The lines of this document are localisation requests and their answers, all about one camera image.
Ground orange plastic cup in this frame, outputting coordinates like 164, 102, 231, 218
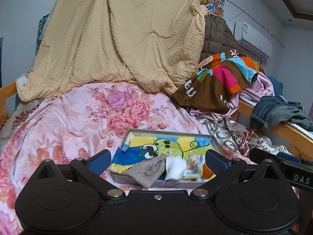
202, 163, 215, 180

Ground teal patterned wall hanging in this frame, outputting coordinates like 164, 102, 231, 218
36, 13, 50, 54

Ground pink floral bedspread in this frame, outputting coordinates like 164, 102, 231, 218
0, 82, 248, 235

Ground brown multicolour striped garment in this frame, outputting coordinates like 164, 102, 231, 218
172, 48, 264, 114

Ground grey drawstring pouch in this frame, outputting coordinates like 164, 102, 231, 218
122, 155, 166, 189

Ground cartoon frog towel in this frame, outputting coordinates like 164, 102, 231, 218
110, 130, 220, 182

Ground blue denim jeans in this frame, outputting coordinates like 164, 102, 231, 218
249, 96, 312, 132

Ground tan dotted quilt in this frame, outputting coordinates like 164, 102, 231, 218
17, 0, 207, 102

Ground white soft cloth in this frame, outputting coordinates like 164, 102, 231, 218
164, 156, 187, 188

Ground beige damask bed sheet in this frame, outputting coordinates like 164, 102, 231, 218
1, 100, 291, 156

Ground white wall air conditioner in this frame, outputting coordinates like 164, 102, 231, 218
233, 22, 272, 59

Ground grey shallow cardboard box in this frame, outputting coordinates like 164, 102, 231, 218
110, 129, 225, 188

